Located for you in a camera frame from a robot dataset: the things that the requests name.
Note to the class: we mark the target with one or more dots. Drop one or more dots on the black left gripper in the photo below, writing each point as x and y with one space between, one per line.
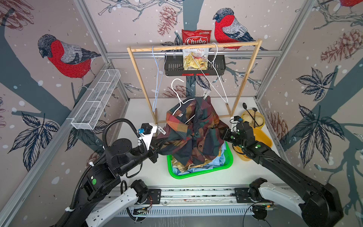
154 147

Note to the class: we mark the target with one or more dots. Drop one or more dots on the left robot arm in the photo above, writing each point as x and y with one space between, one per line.
101 194

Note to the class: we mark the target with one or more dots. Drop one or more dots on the green perforated plastic tray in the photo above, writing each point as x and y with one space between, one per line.
227 164

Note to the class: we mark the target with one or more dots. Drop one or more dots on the red chips bag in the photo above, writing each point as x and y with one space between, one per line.
196 58

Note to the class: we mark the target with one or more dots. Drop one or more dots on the light blue long-sleeve shirt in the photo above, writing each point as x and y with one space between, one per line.
219 160

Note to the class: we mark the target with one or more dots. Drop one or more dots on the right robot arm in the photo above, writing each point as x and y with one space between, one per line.
317 204

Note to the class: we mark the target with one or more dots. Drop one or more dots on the dark red plaid shirt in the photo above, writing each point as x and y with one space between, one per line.
193 132

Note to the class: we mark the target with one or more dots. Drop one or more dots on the yellow plastic tray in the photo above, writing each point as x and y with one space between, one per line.
259 136

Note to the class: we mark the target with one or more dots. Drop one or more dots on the yellow bamboo steamer basket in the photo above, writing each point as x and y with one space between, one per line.
260 119

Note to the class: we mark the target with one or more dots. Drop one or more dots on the long black spoon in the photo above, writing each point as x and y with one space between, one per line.
248 116

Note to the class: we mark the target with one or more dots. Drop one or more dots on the short black spoon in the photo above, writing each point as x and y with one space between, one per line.
254 117

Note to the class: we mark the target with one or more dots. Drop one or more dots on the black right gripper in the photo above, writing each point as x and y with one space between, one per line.
225 134

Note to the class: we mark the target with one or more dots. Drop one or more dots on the yellow plaid flannel shirt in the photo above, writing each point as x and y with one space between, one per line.
187 164

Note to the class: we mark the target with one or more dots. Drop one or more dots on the black wall basket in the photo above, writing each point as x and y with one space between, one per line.
174 67

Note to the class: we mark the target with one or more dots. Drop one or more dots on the white wire mesh basket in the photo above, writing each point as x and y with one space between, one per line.
92 109

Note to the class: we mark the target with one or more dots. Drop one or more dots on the wooden clothes rack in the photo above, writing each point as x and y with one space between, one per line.
257 44

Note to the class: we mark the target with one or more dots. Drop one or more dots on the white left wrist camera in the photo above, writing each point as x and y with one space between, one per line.
146 132

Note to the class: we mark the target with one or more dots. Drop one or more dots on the white wire hanger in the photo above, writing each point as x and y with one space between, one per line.
159 78

